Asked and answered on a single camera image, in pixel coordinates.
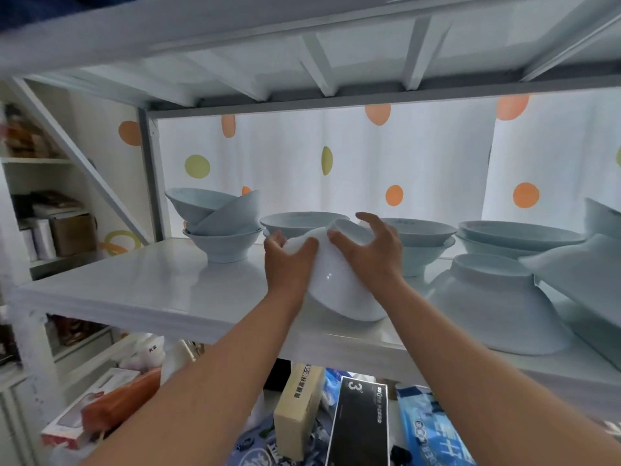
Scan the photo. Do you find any person's right hand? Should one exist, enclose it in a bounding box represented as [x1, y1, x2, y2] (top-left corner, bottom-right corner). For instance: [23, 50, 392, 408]
[327, 212, 406, 299]

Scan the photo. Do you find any person's left hand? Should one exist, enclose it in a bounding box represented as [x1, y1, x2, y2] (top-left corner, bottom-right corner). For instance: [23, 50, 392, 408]
[263, 230, 321, 307]

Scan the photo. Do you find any white deep bowl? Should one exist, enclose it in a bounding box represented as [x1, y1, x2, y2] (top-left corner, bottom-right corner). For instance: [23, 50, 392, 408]
[283, 218, 390, 322]

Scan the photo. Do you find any person's right forearm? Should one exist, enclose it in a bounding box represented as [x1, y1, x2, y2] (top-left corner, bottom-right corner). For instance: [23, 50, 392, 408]
[360, 279, 605, 466]

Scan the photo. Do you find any person's left forearm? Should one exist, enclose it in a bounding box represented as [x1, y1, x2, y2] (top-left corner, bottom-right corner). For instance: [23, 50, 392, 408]
[80, 285, 316, 466]

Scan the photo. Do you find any pale blue shallow bowl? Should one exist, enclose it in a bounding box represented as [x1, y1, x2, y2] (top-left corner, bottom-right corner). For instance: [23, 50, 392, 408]
[259, 211, 351, 239]
[358, 217, 458, 248]

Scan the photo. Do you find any pale blue footed bowl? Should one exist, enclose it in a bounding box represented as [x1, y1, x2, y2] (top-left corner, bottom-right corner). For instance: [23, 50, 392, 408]
[182, 227, 265, 264]
[186, 190, 263, 236]
[164, 187, 244, 225]
[395, 237, 456, 278]

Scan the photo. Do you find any white polka dot curtain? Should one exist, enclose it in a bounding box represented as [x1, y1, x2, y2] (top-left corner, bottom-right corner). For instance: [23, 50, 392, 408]
[154, 89, 621, 238]

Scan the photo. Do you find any blue and white packet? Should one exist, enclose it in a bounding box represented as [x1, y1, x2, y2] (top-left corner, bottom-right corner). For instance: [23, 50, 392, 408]
[319, 368, 351, 409]

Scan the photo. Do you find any white metal shelf rack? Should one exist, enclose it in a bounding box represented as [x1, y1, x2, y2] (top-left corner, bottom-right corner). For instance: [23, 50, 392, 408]
[0, 0, 621, 466]

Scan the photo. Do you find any cream cardboard box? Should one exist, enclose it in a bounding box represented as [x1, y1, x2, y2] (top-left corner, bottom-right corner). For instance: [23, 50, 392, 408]
[273, 366, 326, 462]

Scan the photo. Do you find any large white upturned bowl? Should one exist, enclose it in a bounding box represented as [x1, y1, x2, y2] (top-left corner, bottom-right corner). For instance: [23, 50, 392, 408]
[426, 253, 576, 356]

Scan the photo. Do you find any black flat box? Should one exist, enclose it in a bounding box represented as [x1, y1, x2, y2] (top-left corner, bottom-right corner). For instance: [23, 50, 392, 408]
[324, 375, 404, 466]

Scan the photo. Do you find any white plastic bag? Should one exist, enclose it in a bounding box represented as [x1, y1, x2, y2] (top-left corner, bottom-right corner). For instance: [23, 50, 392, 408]
[118, 335, 166, 372]

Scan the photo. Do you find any blue patterned bag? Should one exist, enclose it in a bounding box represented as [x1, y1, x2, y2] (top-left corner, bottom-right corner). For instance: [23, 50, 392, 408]
[229, 411, 332, 466]

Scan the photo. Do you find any blue plastic packet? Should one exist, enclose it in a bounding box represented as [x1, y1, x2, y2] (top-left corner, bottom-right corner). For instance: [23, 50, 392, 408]
[395, 382, 477, 466]

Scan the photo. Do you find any brown cardboard box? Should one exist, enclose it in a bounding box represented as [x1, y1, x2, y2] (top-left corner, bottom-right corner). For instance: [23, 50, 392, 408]
[49, 213, 98, 258]

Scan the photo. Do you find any orange plastic packet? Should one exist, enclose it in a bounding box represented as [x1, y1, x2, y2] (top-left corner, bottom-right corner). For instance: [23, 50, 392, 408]
[80, 367, 162, 433]

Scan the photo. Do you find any large pale blue bowl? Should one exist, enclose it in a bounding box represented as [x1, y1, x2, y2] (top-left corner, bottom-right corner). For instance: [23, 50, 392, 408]
[518, 233, 621, 329]

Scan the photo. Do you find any small white box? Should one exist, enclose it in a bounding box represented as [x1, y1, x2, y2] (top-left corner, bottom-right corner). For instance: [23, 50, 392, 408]
[22, 218, 57, 261]

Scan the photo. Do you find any white and red box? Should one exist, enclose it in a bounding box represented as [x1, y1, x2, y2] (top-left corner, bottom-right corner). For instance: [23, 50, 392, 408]
[41, 367, 142, 451]

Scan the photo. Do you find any pile of snack packets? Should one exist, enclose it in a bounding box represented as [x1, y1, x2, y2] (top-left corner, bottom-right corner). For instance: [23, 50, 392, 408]
[1, 103, 56, 159]

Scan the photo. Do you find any blue fabric item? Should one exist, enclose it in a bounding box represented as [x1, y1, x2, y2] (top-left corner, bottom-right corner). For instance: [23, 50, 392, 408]
[0, 0, 142, 30]

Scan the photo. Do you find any white wall shelving unit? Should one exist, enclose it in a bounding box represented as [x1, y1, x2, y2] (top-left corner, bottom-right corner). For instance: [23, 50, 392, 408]
[0, 80, 100, 384]

